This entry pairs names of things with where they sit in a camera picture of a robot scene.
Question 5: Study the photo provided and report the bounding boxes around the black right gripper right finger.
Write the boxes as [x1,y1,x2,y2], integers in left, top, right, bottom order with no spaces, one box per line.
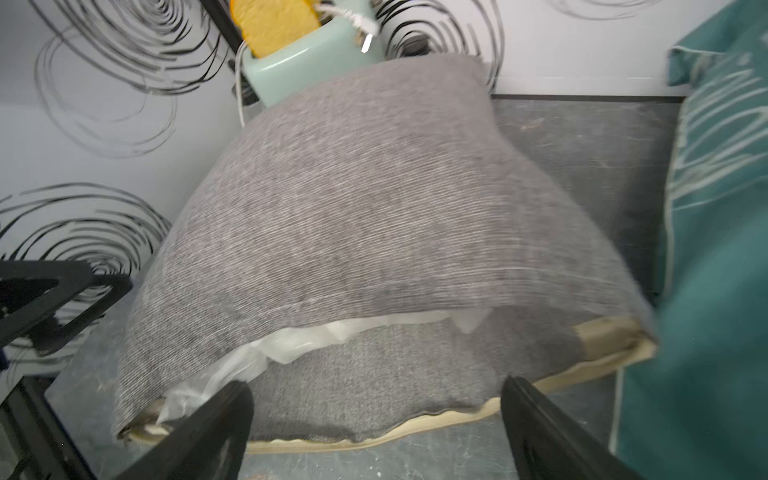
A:
[500,377,641,480]

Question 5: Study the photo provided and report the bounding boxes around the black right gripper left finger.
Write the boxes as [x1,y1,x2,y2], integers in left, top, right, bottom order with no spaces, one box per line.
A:
[119,381,254,480]

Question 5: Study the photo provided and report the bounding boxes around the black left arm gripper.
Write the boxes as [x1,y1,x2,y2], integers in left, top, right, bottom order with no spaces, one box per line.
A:
[1,260,132,356]

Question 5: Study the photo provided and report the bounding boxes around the teal printed pillow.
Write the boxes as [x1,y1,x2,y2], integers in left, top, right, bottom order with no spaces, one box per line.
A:
[615,1,767,479]

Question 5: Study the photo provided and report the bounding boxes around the grey pillow with zipper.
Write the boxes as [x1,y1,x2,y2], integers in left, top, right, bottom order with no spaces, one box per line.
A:
[113,54,656,453]

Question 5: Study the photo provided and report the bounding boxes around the yellow toast slice front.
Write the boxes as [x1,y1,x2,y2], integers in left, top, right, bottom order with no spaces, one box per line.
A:
[229,0,321,58]

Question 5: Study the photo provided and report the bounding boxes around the mint green toaster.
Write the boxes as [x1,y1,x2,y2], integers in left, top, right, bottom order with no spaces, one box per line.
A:
[236,1,385,107]

